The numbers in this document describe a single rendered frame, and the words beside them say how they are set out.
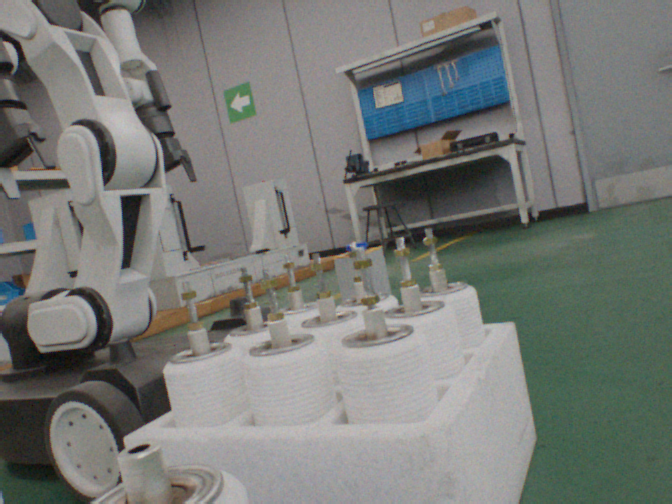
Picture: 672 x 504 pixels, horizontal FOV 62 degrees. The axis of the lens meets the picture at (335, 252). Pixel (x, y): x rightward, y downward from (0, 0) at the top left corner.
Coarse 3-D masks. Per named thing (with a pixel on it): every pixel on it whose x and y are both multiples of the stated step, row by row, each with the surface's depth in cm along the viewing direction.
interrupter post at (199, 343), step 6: (198, 330) 68; (204, 330) 68; (192, 336) 67; (198, 336) 67; (204, 336) 68; (192, 342) 67; (198, 342) 67; (204, 342) 68; (192, 348) 68; (198, 348) 67; (204, 348) 68; (192, 354) 68; (198, 354) 67
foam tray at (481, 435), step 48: (480, 384) 60; (144, 432) 66; (192, 432) 62; (240, 432) 59; (288, 432) 56; (336, 432) 53; (384, 432) 51; (432, 432) 49; (480, 432) 58; (528, 432) 78; (240, 480) 58; (288, 480) 56; (336, 480) 53; (384, 480) 51; (432, 480) 49; (480, 480) 55
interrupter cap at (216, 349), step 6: (222, 342) 71; (228, 342) 70; (210, 348) 70; (216, 348) 69; (222, 348) 68; (228, 348) 67; (180, 354) 70; (186, 354) 69; (204, 354) 66; (210, 354) 65; (216, 354) 66; (174, 360) 66; (180, 360) 65; (186, 360) 65; (192, 360) 65; (198, 360) 65
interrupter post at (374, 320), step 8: (368, 312) 56; (376, 312) 56; (368, 320) 57; (376, 320) 56; (384, 320) 57; (368, 328) 57; (376, 328) 56; (384, 328) 57; (368, 336) 57; (376, 336) 57; (384, 336) 57
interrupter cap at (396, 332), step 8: (392, 328) 59; (400, 328) 58; (408, 328) 57; (352, 336) 59; (360, 336) 59; (392, 336) 55; (400, 336) 54; (344, 344) 56; (352, 344) 55; (360, 344) 54; (368, 344) 54; (376, 344) 54
